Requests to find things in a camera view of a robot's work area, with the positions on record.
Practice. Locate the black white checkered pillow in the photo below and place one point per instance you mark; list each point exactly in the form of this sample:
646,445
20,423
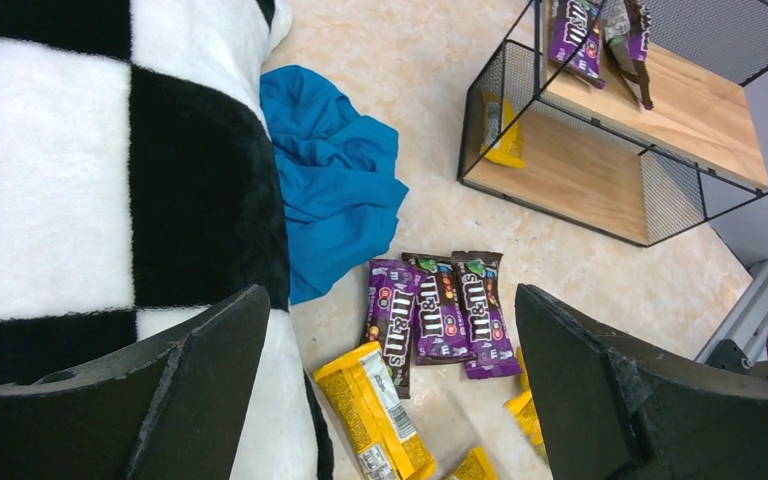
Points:
139,188

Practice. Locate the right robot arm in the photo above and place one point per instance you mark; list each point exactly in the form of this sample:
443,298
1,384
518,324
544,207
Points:
728,356

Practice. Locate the blue crumpled cloth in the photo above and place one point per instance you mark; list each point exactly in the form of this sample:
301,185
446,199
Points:
337,171

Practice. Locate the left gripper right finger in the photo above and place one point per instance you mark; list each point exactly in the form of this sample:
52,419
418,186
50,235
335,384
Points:
612,406

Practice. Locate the yellow candy bag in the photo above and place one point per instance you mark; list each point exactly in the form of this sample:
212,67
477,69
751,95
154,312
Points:
502,138
476,465
384,438
523,409

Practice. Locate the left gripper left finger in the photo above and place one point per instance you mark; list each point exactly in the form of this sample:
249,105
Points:
171,406

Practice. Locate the purple candy bag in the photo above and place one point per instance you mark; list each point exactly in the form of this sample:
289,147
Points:
575,39
626,29
439,324
393,286
477,278

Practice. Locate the purple candy bag on shelf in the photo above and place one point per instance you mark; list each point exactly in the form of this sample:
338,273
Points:
575,39

